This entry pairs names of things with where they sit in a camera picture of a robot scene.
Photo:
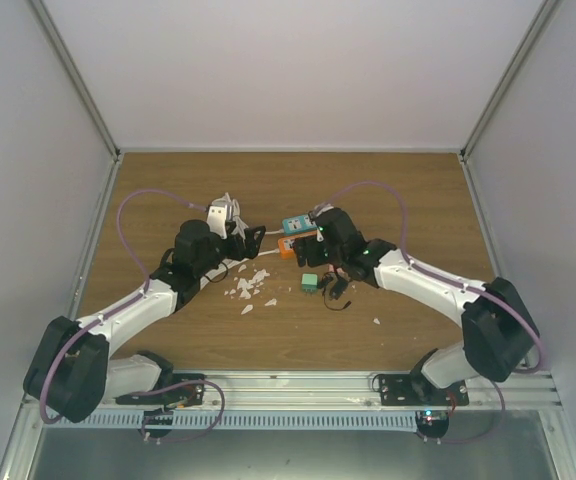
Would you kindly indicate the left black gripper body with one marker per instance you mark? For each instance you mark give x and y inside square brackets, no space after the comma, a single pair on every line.
[236,251]

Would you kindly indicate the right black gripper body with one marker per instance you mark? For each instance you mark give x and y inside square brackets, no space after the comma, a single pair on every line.
[315,259]

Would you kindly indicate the teal power strip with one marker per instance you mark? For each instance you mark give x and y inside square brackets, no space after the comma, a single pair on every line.
[298,225]

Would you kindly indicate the green plug adapter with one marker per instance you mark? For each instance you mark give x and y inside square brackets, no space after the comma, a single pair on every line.
[309,283]

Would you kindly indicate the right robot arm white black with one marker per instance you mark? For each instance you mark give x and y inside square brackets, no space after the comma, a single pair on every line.
[498,332]

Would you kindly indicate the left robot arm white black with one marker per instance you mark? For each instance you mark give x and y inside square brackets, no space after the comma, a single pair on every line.
[73,369]

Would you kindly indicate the orange power strip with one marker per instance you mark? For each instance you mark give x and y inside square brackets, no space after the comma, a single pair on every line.
[286,247]

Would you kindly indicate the white debris pile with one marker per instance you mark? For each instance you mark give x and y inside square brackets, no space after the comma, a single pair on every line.
[251,288]

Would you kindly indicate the black adapter with cable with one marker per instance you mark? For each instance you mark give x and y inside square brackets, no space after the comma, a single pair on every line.
[333,286]

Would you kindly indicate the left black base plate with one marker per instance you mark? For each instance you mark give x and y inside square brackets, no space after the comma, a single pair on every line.
[187,395]

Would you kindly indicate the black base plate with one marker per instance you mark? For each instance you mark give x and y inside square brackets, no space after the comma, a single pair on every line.
[406,389]
[187,395]

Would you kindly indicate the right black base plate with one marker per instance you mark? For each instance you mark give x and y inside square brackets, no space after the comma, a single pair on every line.
[406,389]

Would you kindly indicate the slotted grey cable duct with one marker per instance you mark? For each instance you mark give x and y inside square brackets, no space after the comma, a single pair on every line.
[252,420]

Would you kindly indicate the aluminium front rail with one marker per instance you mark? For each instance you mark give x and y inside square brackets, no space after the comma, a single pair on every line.
[361,390]

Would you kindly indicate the left aluminium frame post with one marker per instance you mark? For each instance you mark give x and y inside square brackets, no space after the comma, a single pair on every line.
[58,45]

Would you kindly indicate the aluminium frame post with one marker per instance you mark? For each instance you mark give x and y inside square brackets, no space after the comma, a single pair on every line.
[58,45]
[529,40]

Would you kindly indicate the right aluminium frame post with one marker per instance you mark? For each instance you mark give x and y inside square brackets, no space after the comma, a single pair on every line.
[529,40]

